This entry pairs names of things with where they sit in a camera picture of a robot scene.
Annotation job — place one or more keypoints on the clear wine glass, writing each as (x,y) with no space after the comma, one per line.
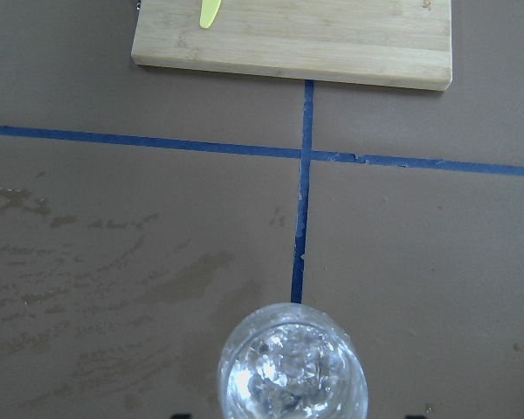
(290,360)

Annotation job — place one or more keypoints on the yellow plastic knife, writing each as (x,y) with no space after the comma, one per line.
(208,12)

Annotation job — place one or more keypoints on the bamboo cutting board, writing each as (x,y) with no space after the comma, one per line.
(404,44)

